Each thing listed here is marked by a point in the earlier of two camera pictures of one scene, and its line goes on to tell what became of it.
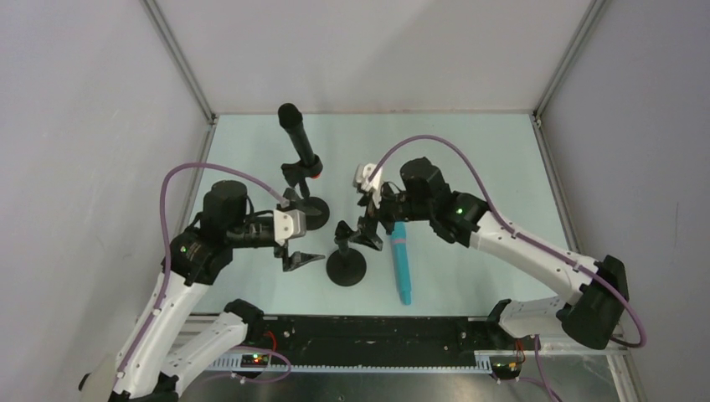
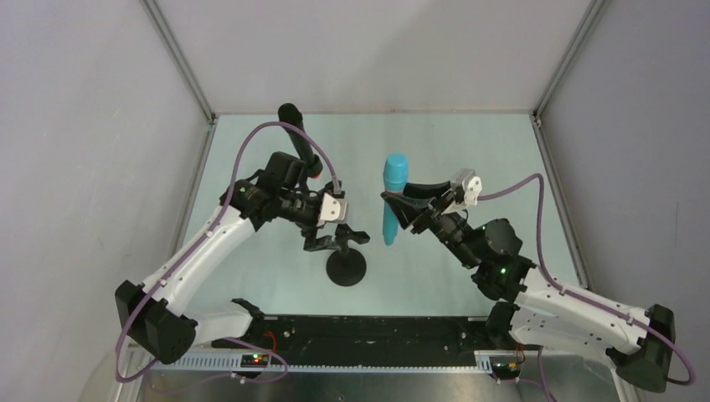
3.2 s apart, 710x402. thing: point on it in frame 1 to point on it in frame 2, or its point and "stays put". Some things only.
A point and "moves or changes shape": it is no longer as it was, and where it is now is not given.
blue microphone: [399, 238] moves or changes shape
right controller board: [506, 367] stays put
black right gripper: [370, 220] to [420, 213]
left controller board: [254, 360] stays put
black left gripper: [283, 249] to [320, 231]
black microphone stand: [345, 267] stays put
